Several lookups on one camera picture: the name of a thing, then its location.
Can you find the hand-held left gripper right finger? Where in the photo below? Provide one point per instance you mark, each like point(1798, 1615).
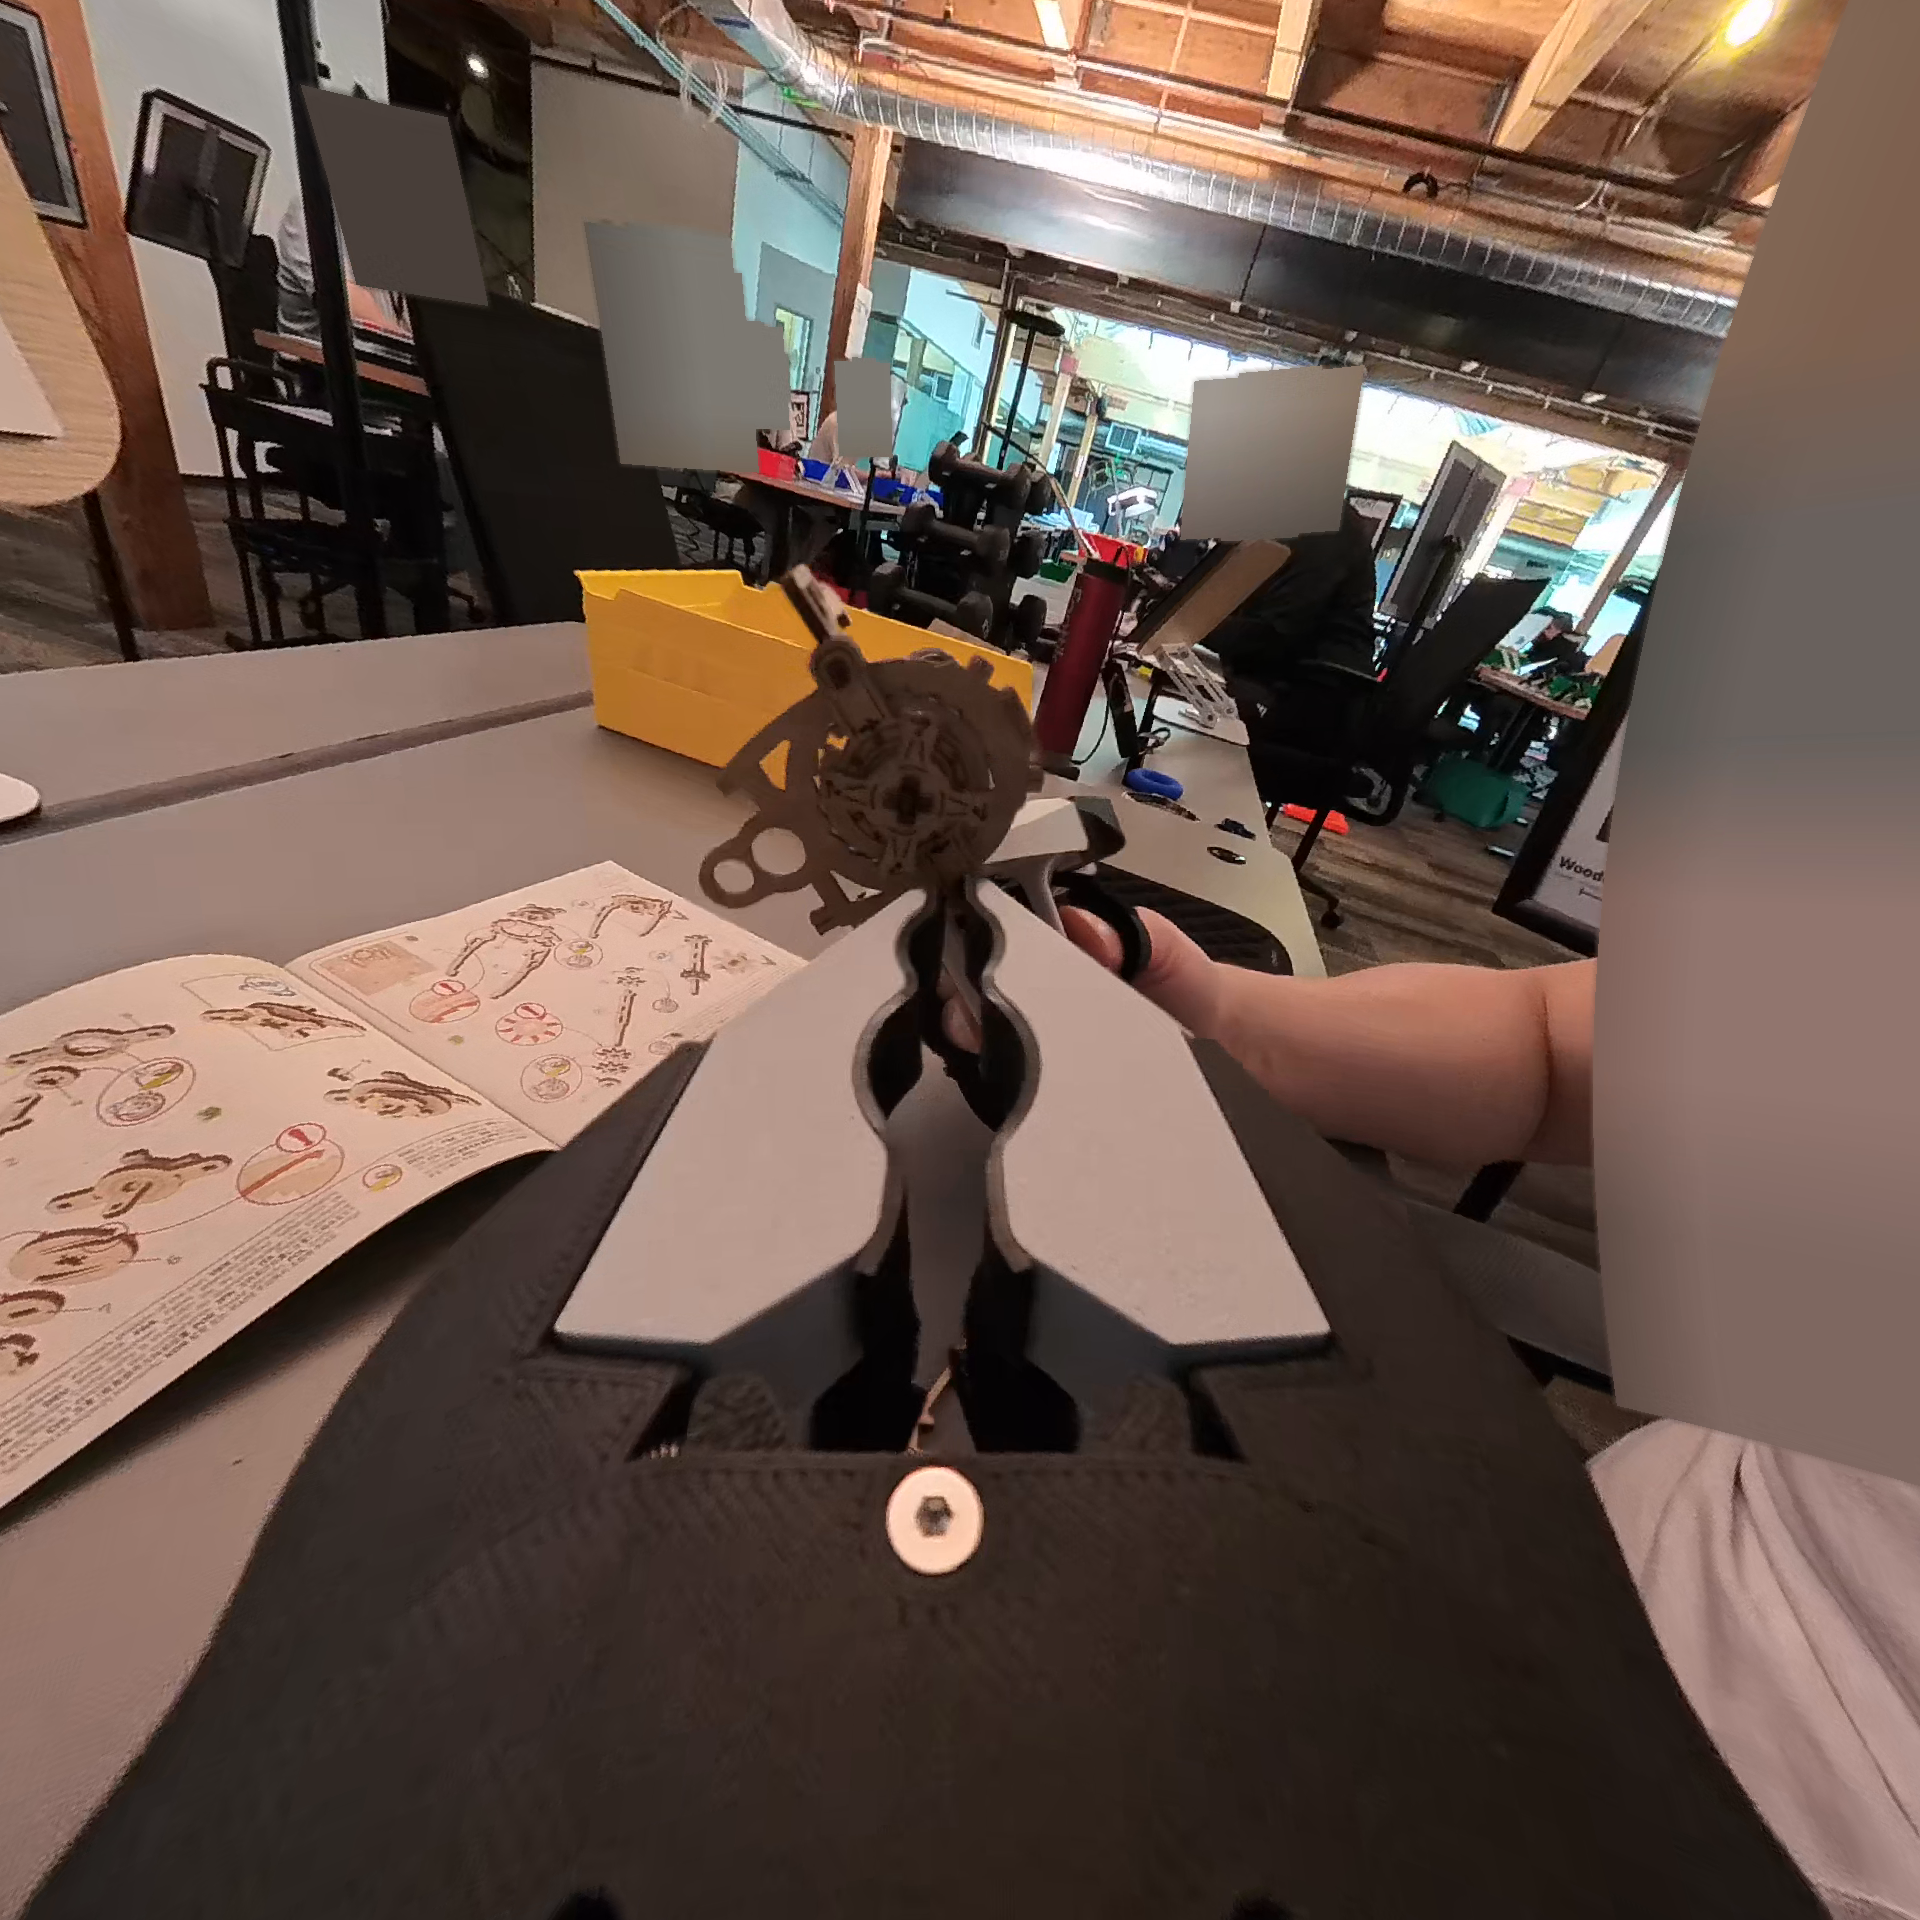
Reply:
point(1155, 1188)

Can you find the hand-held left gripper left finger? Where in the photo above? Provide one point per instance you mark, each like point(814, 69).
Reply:
point(719, 1171)

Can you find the wooden gear model assembly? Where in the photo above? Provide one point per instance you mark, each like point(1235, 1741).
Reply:
point(899, 783)

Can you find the person's right forearm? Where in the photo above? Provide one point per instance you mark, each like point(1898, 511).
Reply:
point(1425, 1058)

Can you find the person's right hand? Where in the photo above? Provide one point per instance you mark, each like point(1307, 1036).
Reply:
point(1192, 990)

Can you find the red water bottle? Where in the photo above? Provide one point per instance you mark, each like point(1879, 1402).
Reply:
point(1078, 662)

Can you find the white laptop stand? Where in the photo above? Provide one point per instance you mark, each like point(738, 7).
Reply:
point(1192, 689)

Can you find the open laptop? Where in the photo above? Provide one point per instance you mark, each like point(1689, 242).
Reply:
point(1210, 598)

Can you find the black dumbbell rack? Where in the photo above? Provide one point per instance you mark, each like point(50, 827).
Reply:
point(961, 541)

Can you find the black office chair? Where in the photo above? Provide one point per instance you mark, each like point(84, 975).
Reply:
point(1395, 706)

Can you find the green storage bin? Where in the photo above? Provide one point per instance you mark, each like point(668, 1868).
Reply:
point(1473, 793)

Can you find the yellow plastic bin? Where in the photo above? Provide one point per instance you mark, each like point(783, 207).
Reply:
point(659, 662)

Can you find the desk computer monitor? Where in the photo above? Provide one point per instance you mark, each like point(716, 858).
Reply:
point(1448, 524)

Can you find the black framed marker sign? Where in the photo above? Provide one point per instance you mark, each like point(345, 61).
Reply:
point(1567, 841)

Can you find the paper instruction booklet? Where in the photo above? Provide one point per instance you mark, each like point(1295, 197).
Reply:
point(226, 1140)

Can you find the black partition panel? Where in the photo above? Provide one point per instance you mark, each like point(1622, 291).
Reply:
point(541, 464)

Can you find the light wooden board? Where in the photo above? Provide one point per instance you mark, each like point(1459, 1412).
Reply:
point(52, 405)

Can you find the silver ventilation duct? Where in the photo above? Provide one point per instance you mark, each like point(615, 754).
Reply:
point(1275, 194)

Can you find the wall mounted monitor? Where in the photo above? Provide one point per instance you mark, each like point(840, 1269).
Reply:
point(195, 180)

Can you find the framed wall picture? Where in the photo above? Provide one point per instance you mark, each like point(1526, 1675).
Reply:
point(32, 105)

